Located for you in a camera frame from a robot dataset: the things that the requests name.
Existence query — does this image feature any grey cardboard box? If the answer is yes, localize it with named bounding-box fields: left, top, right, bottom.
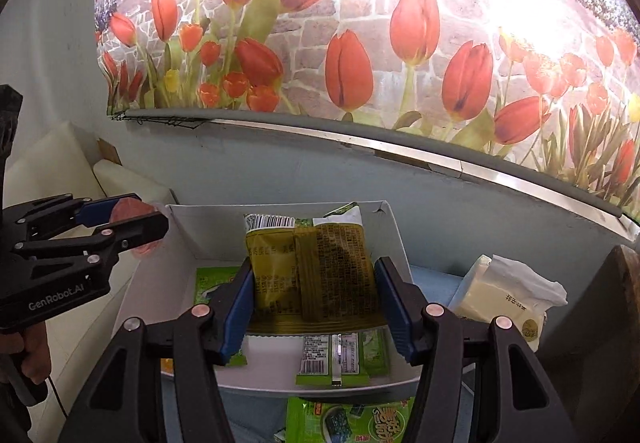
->
left=118, top=202, right=421, bottom=397

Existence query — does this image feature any person's left hand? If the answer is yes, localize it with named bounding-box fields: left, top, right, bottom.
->
left=0, top=323, right=51, bottom=385

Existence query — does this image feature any green snack packet barcode back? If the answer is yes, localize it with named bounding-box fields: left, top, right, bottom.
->
left=295, top=328, right=390, bottom=388

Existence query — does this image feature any tissue pack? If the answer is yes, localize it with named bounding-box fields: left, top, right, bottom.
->
left=449, top=255, right=567, bottom=352

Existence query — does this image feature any tulip wall mural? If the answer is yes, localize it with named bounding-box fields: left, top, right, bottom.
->
left=93, top=0, right=639, bottom=218

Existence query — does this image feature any red jelly cup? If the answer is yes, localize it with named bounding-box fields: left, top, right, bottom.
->
left=108, top=196, right=168, bottom=259

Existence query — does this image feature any large green seaweed snack bag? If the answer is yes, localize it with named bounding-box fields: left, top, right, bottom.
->
left=192, top=265, right=249, bottom=369

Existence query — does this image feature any cream leather sofa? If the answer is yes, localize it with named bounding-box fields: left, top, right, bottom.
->
left=2, top=119, right=177, bottom=439

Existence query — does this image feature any yellow green snack packet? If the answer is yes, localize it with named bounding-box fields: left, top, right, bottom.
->
left=244, top=202, right=385, bottom=336

